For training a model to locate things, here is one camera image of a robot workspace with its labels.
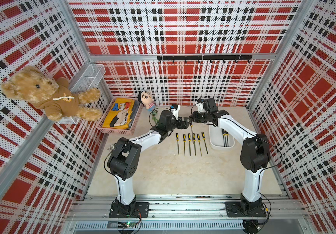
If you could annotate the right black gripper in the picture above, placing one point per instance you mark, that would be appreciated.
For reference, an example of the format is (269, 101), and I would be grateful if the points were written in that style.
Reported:
(195, 117)

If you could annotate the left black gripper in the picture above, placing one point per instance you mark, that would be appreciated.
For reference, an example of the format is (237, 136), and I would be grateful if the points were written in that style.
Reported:
(185, 125)

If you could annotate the white plastic storage box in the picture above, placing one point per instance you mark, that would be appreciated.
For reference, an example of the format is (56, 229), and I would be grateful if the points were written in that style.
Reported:
(216, 139)

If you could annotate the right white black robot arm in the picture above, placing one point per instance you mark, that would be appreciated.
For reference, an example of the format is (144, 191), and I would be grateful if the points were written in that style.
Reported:
(254, 156)

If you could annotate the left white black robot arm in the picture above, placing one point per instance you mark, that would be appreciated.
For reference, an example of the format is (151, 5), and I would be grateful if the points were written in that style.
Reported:
(124, 159)

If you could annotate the cartoon boy plush doll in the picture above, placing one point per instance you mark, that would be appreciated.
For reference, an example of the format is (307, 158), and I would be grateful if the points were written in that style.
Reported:
(146, 98)

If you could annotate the grey folded cloth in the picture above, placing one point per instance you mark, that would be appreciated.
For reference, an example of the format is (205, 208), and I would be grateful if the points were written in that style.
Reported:
(134, 113)

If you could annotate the pink perforated plastic basket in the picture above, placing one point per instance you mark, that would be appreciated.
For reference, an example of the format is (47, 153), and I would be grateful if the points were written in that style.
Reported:
(118, 131)

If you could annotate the green circuit board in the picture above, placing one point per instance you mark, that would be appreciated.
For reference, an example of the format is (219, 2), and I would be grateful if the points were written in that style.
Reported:
(127, 225)

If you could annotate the brown teddy bear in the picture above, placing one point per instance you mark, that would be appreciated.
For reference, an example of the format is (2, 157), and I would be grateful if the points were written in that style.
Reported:
(52, 96)

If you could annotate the green keychain toy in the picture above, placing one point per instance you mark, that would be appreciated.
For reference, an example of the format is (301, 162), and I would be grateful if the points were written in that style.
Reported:
(155, 116)

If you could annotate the black wall hook rail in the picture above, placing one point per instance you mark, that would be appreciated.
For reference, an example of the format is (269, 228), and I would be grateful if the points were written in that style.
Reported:
(205, 57)

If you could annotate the clear wire wall basket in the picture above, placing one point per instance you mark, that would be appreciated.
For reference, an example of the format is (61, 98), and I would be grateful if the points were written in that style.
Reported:
(90, 76)

